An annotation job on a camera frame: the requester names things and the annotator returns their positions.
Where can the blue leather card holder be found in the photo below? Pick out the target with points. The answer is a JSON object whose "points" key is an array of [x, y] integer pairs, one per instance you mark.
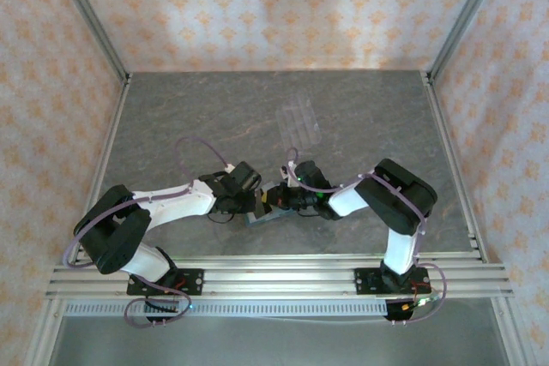
{"points": [[261, 220]]}

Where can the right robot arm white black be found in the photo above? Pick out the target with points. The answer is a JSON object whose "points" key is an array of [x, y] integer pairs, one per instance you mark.
{"points": [[399, 203]]}

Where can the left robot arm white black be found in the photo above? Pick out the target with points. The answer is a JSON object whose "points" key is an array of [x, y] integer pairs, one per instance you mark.
{"points": [[171, 207]]}

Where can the clear acrylic card stand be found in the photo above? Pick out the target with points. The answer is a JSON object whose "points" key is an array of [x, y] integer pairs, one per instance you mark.
{"points": [[300, 121]]}

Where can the aluminium base beam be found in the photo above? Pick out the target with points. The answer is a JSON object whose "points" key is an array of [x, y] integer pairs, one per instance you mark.
{"points": [[279, 280]]}

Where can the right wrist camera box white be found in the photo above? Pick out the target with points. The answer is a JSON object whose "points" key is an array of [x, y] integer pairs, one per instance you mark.
{"points": [[291, 166]]}

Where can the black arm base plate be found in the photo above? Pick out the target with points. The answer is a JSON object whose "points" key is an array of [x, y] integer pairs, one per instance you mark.
{"points": [[362, 282], [195, 280]]}

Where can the aluminium table side rail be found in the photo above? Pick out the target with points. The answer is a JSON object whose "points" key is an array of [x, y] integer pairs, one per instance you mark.
{"points": [[118, 109], [436, 109]]}

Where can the aluminium frame post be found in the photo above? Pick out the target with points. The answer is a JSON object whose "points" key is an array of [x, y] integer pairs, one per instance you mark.
{"points": [[465, 14], [92, 19]]}

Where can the aluminium frame leg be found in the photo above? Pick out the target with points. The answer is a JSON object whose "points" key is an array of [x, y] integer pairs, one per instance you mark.
{"points": [[512, 331], [45, 331]]}

